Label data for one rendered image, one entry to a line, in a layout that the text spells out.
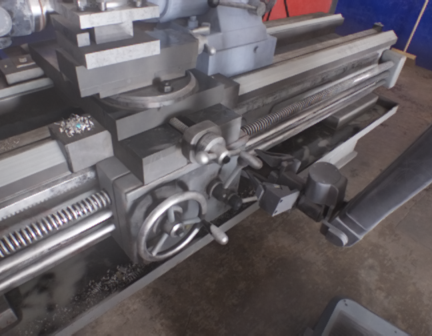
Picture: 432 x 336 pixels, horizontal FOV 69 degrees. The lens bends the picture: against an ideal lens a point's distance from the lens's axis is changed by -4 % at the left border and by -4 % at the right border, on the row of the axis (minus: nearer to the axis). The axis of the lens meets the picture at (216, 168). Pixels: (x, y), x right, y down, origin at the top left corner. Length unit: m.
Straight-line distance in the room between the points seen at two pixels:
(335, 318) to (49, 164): 1.01
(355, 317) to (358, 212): 0.73
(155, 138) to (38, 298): 0.60
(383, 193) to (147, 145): 0.47
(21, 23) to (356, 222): 0.80
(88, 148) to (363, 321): 1.04
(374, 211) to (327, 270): 1.12
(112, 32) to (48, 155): 0.30
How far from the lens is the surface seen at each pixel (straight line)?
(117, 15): 0.69
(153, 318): 1.44
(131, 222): 0.80
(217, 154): 0.70
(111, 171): 0.79
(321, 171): 0.62
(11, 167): 0.80
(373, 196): 0.57
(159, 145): 0.73
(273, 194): 0.61
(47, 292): 1.10
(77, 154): 0.79
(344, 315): 1.28
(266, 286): 1.55
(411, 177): 0.51
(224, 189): 0.90
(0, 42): 0.88
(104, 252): 1.13
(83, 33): 0.71
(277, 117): 1.18
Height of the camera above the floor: 1.30
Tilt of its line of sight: 40 degrees down
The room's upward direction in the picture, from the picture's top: 6 degrees clockwise
